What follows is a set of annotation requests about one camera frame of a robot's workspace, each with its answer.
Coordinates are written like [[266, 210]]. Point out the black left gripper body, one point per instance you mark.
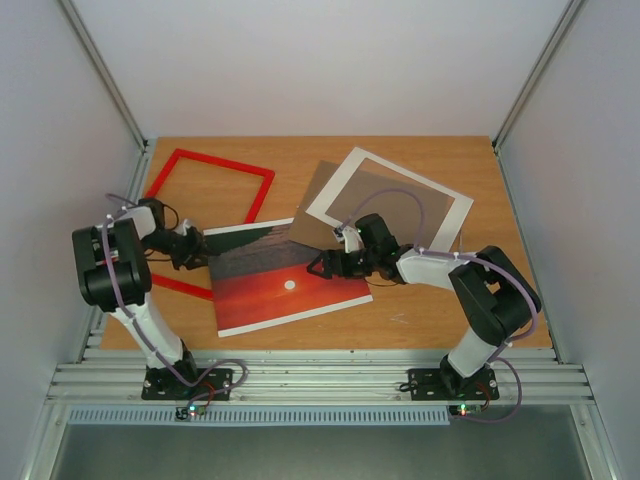
[[189, 247]]

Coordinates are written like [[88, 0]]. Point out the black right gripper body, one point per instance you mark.
[[335, 263]]

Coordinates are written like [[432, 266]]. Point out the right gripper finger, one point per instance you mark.
[[326, 271], [326, 259]]

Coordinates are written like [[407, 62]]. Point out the sunset photo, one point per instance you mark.
[[260, 279]]

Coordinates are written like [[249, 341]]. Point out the red picture frame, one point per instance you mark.
[[266, 175]]

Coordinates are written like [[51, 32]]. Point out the white mat board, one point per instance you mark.
[[415, 208]]

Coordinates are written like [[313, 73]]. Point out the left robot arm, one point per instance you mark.
[[114, 275]]

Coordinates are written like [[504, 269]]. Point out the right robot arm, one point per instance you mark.
[[500, 306]]

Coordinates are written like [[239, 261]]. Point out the left controller board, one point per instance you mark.
[[191, 411]]

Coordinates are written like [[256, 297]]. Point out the controller board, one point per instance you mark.
[[464, 410], [191, 411]]

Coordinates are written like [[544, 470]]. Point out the right controller board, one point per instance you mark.
[[464, 410]]

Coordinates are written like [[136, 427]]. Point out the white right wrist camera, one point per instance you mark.
[[349, 238]]

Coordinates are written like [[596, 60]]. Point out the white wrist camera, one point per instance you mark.
[[349, 238], [187, 229]]

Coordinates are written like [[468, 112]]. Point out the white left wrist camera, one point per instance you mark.
[[187, 229]]

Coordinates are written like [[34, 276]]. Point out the brown frame backing board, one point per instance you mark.
[[306, 229]]

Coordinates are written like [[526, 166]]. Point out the left aluminium corner post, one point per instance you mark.
[[90, 47]]

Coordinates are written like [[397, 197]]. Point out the aluminium corner post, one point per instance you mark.
[[90, 47], [559, 33]]

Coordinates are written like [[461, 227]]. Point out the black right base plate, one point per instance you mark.
[[428, 384]]

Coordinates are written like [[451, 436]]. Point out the aluminium front rail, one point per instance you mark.
[[323, 377]]

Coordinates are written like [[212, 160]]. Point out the slotted grey cable duct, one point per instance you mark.
[[260, 416]]

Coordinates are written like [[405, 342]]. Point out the right aluminium corner post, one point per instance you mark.
[[559, 33]]

